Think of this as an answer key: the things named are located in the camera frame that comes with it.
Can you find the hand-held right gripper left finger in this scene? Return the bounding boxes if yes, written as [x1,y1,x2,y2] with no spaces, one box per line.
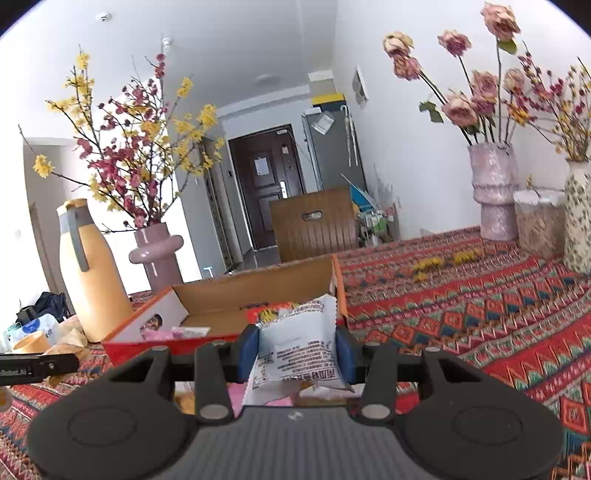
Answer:
[99,325,262,423]

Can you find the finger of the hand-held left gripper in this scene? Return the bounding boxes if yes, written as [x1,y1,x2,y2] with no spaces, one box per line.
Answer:
[39,353,80,377]

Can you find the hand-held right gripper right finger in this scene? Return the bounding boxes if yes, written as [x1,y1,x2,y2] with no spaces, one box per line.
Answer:
[335,328,497,423]

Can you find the large pink snack packet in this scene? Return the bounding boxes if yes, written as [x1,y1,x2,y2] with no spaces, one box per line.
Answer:
[228,383,259,407]

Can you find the red chips bag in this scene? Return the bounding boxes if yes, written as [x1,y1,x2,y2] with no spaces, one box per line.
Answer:
[245,300,315,324]

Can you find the white printed snack packet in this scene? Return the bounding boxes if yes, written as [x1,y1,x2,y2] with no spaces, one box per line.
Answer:
[240,294,356,407]

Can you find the red cardboard box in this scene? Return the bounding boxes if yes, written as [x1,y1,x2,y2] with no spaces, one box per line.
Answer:
[102,254,349,370]

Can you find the pink crown snack packet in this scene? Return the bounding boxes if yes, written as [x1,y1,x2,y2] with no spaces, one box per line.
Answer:
[141,325,211,340]

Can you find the blue and white wipes packet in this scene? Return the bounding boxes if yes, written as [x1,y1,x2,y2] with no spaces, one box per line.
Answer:
[7,314,61,347]

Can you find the dark bag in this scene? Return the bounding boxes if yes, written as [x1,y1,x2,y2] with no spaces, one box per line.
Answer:
[16,292,70,324]

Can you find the yellow thermos jug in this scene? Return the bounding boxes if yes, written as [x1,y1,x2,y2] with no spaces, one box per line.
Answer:
[56,198,136,343]

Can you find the pink glass vase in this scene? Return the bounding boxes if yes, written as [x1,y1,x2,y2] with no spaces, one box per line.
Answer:
[128,222,184,296]

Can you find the fallen yellow petals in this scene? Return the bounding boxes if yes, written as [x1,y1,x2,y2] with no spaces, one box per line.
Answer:
[411,249,485,283]

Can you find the wooden chair back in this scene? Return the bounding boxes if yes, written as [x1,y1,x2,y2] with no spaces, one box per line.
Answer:
[269,187,360,264]

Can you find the small shelf cart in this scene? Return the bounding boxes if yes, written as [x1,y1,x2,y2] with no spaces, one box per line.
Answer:
[358,203,400,245]

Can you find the dark entrance door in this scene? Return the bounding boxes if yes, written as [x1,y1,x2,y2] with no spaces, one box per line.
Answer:
[228,124,306,252]

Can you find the grey refrigerator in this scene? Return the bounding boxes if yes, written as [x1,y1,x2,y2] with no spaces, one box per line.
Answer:
[302,108,368,195]

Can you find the white folded umbrella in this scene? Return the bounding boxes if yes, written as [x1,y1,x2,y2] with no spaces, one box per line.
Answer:
[341,104,361,169]

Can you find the pink and yellow blossom branches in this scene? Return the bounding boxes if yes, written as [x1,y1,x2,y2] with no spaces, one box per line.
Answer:
[18,44,227,234]

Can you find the textured pink vase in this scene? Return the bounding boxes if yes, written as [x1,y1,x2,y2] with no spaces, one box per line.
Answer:
[467,143,520,241]

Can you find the clear jar with white lid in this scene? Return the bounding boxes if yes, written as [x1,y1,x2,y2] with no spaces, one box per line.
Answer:
[513,187,568,259]

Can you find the white floral vase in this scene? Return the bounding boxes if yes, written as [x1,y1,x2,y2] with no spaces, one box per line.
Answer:
[563,159,591,275]

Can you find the dried pink roses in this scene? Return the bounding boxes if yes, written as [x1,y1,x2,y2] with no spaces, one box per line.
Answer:
[382,2,532,148]

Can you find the red and yellow berry branches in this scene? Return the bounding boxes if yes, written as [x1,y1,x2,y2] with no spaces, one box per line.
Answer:
[505,51,591,162]

